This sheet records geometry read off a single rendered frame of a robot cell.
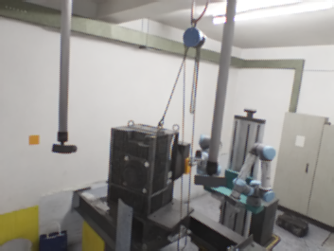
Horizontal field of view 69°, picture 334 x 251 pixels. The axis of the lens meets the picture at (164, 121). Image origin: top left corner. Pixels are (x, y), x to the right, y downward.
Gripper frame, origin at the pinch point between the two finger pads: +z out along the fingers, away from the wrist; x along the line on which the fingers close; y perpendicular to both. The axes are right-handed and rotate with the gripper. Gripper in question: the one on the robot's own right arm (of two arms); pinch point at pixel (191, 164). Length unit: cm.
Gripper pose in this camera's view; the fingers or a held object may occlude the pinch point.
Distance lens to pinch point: 210.3
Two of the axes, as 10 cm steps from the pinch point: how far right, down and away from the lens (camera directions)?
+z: -4.9, 1.2, -8.6
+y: -0.5, 9.9, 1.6
